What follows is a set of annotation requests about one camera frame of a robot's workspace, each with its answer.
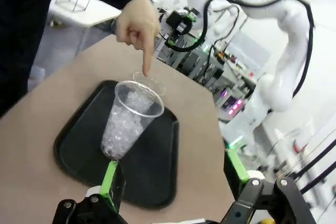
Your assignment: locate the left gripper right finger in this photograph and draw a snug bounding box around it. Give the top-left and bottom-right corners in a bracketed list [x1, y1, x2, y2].
[223, 148, 313, 224]

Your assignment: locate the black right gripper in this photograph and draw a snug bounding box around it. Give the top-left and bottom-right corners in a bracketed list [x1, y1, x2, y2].
[165, 10, 197, 47]

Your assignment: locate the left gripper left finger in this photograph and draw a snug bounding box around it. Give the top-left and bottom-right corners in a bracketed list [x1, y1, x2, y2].
[52, 161, 127, 224]

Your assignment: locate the clear plastic cup with ice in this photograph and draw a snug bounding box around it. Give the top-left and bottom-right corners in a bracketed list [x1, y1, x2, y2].
[101, 71, 166, 161]

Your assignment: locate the person's right hand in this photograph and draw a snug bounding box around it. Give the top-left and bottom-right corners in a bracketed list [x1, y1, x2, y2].
[115, 0, 161, 78]

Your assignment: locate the metal electronics rack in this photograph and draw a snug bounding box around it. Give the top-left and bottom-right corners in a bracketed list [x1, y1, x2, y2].
[156, 28, 259, 120]

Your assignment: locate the black serving tray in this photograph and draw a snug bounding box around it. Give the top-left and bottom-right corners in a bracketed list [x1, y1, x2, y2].
[54, 79, 181, 209]

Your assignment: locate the white side table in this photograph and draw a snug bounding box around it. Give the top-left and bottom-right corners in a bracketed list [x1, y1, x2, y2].
[48, 0, 123, 28]

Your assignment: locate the person's torso black jacket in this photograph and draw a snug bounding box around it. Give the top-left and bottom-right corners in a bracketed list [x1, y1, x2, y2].
[0, 0, 79, 117]

